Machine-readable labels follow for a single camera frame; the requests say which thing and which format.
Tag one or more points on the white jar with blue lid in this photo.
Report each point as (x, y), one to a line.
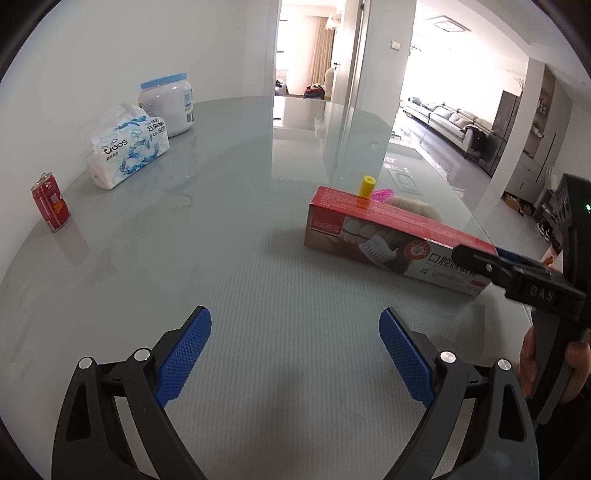
(166, 106)

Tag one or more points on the shoe rack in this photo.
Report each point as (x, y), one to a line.
(547, 221)

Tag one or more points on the pink plastic brush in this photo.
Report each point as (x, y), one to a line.
(383, 196)

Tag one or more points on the grey sofa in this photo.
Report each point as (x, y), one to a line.
(443, 117)

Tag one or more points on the orange box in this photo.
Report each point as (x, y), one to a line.
(551, 257)

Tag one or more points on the tall white shelf cabinet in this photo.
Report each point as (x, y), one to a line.
(535, 138)

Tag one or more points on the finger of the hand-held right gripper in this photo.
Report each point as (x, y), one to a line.
(480, 261)
(508, 256)

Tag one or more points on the bed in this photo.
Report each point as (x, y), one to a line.
(281, 86)

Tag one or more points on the yellow plastic tube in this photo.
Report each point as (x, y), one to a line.
(367, 185)

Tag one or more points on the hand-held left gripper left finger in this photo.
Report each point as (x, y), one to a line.
(182, 357)

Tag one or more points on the white door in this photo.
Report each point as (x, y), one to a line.
(351, 50)

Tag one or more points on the red toothpaste box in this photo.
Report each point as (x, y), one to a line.
(369, 221)

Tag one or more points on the dark grey refrigerator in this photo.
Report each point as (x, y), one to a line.
(503, 129)

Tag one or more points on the beige curtain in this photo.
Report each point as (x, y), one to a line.
(321, 50)

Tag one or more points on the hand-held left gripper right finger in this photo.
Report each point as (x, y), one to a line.
(406, 357)

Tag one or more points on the red drink can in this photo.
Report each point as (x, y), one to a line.
(51, 203)

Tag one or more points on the white blue tissue pack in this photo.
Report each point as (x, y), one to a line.
(129, 147)

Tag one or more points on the dark jacket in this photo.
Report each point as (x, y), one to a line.
(478, 141)

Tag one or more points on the cardboard box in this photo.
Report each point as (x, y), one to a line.
(517, 203)

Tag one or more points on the dark clothes pile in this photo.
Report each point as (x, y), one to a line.
(314, 91)

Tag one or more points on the ceiling light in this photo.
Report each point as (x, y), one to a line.
(448, 24)

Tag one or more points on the person's right hand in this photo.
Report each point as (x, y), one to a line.
(579, 369)

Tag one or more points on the beige fluffy sponge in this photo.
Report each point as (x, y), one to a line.
(415, 208)

